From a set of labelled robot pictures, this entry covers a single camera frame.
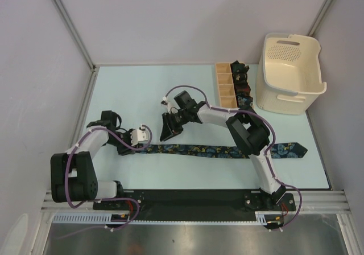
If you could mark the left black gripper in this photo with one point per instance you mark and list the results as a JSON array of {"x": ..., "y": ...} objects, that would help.
[{"x": 125, "y": 151}]

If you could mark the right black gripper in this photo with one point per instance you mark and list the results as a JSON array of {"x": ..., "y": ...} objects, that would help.
[{"x": 170, "y": 129}]

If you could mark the navy floral patterned tie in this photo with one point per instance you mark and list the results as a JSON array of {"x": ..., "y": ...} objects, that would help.
[{"x": 278, "y": 151}]

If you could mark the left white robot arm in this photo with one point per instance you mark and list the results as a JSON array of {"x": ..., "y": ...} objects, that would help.
[{"x": 73, "y": 177}]

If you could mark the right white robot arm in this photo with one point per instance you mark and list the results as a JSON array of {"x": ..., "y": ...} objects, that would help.
[{"x": 248, "y": 130}]

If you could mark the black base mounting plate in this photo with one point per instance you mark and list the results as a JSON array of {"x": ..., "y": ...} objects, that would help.
[{"x": 207, "y": 205}]

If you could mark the wooden divided organizer box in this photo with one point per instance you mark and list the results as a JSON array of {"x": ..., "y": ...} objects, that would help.
[{"x": 225, "y": 85}]

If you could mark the rolled blue patterned tie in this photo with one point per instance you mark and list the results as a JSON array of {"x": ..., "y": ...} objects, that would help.
[{"x": 244, "y": 101}]

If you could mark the rolled red patterned tie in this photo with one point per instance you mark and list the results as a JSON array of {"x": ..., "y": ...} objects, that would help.
[{"x": 242, "y": 89}]

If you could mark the rolled dark tie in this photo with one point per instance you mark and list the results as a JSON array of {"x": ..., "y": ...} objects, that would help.
[
  {"x": 240, "y": 78},
  {"x": 239, "y": 67}
]

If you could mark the rolled dark tie top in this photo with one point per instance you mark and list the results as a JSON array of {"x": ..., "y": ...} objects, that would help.
[{"x": 239, "y": 67}]

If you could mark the cream plastic laundry basket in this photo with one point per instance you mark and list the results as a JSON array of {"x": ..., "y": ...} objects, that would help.
[{"x": 289, "y": 74}]

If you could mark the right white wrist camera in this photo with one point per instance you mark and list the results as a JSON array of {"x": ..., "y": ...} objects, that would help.
[{"x": 167, "y": 104}]

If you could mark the grey slotted cable duct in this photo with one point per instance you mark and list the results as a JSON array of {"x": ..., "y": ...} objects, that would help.
[{"x": 91, "y": 218}]

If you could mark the aluminium frame rail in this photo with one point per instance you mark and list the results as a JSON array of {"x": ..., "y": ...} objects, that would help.
[{"x": 314, "y": 202}]

